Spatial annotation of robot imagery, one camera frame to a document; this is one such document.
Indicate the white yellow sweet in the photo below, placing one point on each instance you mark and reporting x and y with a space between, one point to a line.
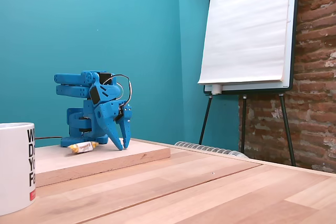
82 147

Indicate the white paper pad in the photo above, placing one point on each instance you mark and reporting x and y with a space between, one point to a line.
244 24

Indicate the white radiator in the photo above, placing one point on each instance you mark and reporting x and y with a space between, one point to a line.
210 148

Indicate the pale wooden board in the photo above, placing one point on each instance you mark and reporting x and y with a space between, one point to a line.
105 155

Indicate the flip chart easel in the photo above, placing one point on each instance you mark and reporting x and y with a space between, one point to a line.
288 58

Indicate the white mug black lettering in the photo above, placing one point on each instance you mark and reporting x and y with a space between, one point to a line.
13 169

